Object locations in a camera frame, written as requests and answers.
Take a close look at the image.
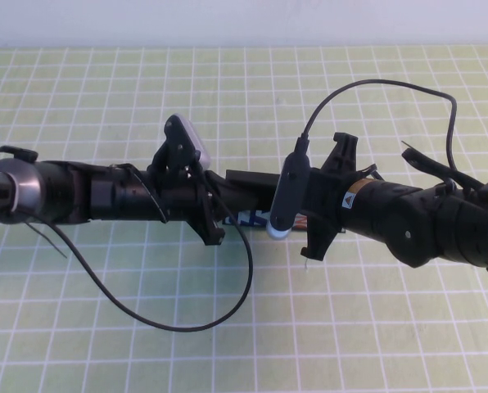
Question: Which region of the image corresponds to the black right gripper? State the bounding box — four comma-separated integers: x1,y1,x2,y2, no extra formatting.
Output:
300,131,389,262

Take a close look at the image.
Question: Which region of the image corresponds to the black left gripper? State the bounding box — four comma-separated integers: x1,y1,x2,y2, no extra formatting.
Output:
148,168,269,247

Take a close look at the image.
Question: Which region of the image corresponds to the black printed glasses case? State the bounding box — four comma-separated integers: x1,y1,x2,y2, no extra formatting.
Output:
222,169,346,237

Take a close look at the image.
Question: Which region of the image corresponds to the green checked tablecloth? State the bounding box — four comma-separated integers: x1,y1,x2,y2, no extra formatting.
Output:
0,45,488,393

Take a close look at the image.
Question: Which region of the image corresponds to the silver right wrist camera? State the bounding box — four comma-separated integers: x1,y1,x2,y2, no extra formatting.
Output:
267,157,311,241

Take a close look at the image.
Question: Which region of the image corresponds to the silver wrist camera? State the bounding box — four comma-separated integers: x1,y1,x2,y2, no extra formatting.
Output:
165,114,212,165
267,157,311,241

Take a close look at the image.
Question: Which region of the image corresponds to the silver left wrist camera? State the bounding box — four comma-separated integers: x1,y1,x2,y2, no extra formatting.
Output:
165,114,212,165

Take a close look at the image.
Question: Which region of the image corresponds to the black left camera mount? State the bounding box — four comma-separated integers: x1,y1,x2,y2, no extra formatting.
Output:
151,122,206,181

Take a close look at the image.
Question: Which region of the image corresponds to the black left camera cable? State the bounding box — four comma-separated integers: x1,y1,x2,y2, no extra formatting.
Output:
0,155,255,331

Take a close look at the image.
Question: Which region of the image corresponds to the black camera cable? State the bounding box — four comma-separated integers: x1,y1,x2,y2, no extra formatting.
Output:
0,155,255,331
295,79,488,193

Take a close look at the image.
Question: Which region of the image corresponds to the black right camera cable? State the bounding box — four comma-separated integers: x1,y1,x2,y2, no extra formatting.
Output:
295,79,488,193

